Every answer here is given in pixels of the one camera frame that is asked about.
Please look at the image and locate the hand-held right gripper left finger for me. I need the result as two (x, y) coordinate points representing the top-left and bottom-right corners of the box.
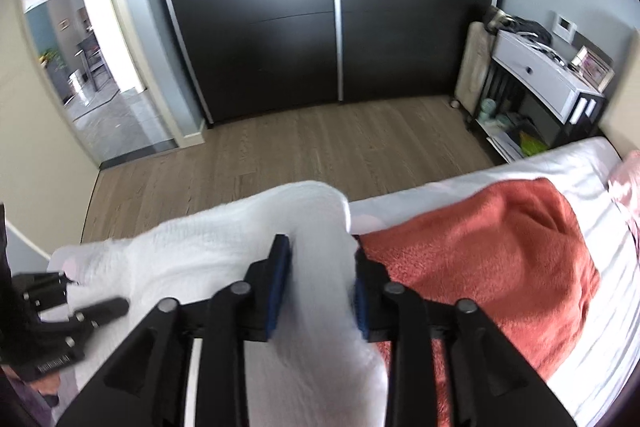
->
(57, 234), (293, 427)

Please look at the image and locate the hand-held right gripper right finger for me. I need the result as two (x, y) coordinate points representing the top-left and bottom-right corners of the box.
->
(352, 249), (577, 427)

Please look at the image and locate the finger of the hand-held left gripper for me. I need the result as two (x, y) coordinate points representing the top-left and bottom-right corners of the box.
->
(72, 298), (130, 333)
(14, 273), (71, 308)

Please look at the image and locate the white knit sweater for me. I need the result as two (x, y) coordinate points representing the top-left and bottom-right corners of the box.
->
(47, 181), (391, 427)

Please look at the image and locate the orange fleece garment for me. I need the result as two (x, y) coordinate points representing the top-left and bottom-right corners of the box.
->
(357, 177), (601, 427)

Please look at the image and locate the bed with pink-dotted grey quilt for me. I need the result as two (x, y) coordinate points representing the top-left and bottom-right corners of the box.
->
(47, 137), (640, 427)

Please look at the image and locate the black sliding-door wardrobe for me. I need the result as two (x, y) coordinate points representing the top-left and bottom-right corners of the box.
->
(145, 0), (503, 125)

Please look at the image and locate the light pink pillow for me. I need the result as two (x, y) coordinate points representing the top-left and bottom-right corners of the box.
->
(607, 149), (640, 258)

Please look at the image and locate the black bag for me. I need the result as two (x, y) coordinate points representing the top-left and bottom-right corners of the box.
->
(495, 14), (553, 48)

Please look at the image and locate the beige padded headboard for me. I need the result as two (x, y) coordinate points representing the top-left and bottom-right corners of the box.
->
(599, 37), (640, 155)

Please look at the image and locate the white nightstand with black frame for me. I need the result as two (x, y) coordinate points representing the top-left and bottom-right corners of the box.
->
(467, 29), (608, 165)

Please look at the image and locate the photo frame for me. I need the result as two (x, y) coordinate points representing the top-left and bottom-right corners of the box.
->
(570, 47), (615, 92)

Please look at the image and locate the white wall thermostat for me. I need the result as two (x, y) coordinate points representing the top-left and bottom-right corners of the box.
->
(550, 11), (579, 42)

